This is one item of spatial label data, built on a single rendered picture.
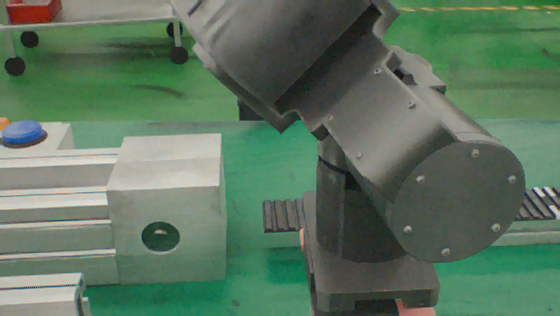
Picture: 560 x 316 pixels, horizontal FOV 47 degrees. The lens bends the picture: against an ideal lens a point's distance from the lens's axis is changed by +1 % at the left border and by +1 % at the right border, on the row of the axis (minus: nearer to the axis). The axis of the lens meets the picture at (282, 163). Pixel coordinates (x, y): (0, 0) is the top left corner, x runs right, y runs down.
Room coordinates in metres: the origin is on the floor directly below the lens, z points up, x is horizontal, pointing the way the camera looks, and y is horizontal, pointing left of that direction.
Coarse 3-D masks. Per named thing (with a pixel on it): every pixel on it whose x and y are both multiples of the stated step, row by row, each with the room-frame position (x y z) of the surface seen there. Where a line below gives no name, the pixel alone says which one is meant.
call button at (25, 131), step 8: (8, 128) 0.61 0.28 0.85; (16, 128) 0.61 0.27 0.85; (24, 128) 0.61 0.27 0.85; (32, 128) 0.61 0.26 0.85; (40, 128) 0.61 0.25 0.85; (8, 136) 0.59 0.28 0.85; (16, 136) 0.59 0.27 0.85; (24, 136) 0.59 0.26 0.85; (32, 136) 0.60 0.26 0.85; (40, 136) 0.61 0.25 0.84
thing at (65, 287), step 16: (0, 288) 0.33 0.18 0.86; (16, 288) 0.33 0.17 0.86; (32, 288) 0.33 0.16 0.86; (48, 288) 0.33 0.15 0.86; (64, 288) 0.33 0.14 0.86; (80, 288) 0.34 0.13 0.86; (0, 304) 0.32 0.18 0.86; (16, 304) 0.32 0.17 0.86; (32, 304) 0.32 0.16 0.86; (48, 304) 0.32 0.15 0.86; (64, 304) 0.32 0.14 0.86; (80, 304) 0.33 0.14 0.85
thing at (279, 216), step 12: (528, 192) 0.53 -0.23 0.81; (540, 192) 0.53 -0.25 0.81; (552, 192) 0.53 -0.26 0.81; (264, 204) 0.51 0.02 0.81; (276, 204) 0.51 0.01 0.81; (288, 204) 0.51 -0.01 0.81; (300, 204) 0.51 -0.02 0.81; (528, 204) 0.50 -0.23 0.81; (540, 204) 0.50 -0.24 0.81; (552, 204) 0.51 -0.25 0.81; (264, 216) 0.49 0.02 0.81; (276, 216) 0.49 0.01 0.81; (288, 216) 0.49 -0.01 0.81; (300, 216) 0.49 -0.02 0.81; (516, 216) 0.48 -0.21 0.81; (528, 216) 0.49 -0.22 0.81; (540, 216) 0.49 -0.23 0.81; (552, 216) 0.49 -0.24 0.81; (264, 228) 0.47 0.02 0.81; (276, 228) 0.47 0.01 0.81; (288, 228) 0.47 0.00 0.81; (300, 228) 0.47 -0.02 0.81
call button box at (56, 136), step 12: (0, 132) 0.63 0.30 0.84; (48, 132) 0.63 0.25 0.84; (60, 132) 0.63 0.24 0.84; (0, 144) 0.60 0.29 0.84; (12, 144) 0.59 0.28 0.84; (24, 144) 0.59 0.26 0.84; (36, 144) 0.59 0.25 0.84; (48, 144) 0.60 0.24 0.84; (60, 144) 0.60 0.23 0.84; (72, 144) 0.64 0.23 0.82
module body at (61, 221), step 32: (0, 160) 0.51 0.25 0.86; (32, 160) 0.51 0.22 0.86; (64, 160) 0.51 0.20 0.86; (96, 160) 0.51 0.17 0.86; (0, 192) 0.45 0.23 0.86; (32, 192) 0.45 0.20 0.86; (64, 192) 0.45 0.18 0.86; (96, 192) 0.45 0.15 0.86; (0, 224) 0.44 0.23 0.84; (32, 224) 0.44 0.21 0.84; (64, 224) 0.44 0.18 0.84; (96, 224) 0.44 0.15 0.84; (0, 256) 0.44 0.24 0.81; (32, 256) 0.44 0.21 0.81; (64, 256) 0.44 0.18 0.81; (96, 256) 0.44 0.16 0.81
